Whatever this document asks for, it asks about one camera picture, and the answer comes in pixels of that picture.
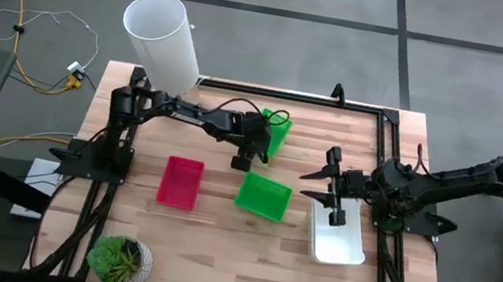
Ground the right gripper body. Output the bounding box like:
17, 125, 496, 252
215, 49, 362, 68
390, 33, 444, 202
315, 145, 380, 233

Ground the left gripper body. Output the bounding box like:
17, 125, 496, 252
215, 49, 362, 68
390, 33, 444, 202
234, 110, 279, 163

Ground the green plastic basket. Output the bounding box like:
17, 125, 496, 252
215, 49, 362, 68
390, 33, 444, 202
254, 106, 297, 163
232, 169, 296, 226

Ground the white plastic basket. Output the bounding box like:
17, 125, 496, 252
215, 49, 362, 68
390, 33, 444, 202
300, 198, 374, 272
300, 190, 376, 271

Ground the red plastic basket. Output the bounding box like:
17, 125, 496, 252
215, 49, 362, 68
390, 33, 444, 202
154, 153, 207, 213

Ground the white cylindrical lamp shade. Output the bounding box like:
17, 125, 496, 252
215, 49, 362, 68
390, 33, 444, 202
111, 0, 213, 101

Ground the white patterned plant pot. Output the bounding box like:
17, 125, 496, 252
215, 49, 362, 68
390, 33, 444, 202
126, 239, 158, 282

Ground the green succulent plant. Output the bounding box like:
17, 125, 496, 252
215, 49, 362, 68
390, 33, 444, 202
81, 230, 151, 282

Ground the white power adapter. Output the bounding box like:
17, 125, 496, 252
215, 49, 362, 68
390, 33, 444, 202
64, 59, 89, 85

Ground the white flat box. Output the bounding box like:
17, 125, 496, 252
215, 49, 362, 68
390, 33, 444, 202
8, 154, 68, 225

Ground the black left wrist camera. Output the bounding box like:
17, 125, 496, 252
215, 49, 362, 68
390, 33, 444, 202
229, 153, 254, 173

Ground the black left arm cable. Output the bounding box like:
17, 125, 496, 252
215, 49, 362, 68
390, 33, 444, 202
213, 93, 294, 131

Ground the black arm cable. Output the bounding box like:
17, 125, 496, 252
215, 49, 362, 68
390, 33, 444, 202
213, 93, 294, 131
411, 142, 436, 176

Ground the black aluminium table frame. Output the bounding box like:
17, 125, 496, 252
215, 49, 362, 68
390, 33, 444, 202
26, 52, 477, 282

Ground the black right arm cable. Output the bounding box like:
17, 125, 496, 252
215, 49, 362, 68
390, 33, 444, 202
411, 142, 436, 176

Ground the black frame clamp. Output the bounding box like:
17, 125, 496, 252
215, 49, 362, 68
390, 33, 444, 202
328, 81, 350, 108

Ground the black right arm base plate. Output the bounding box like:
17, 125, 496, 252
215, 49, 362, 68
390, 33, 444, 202
368, 200, 461, 244

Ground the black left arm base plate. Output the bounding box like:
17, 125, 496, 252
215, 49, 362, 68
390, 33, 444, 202
45, 132, 136, 188

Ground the white thin cable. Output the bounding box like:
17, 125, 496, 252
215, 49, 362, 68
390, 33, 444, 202
0, 0, 106, 73

